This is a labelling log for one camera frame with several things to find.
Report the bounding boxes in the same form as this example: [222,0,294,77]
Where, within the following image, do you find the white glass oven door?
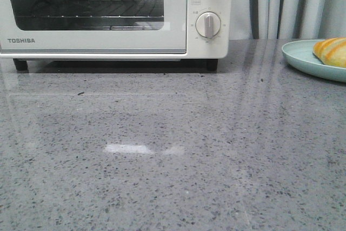
[1,0,187,53]

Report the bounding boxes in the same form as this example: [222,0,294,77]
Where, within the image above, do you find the white Toshiba toaster oven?
[1,0,231,70]

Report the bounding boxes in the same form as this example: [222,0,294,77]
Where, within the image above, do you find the lower white oven knob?
[196,12,221,39]

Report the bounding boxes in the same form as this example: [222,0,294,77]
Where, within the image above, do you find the grey pleated curtain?
[229,0,345,39]

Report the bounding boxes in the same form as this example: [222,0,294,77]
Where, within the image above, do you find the striped golden bread loaf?
[313,37,345,68]

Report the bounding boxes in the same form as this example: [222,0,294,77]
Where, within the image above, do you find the metal wire oven rack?
[15,0,164,31]

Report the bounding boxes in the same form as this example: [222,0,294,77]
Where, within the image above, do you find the light teal plate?
[282,39,345,83]

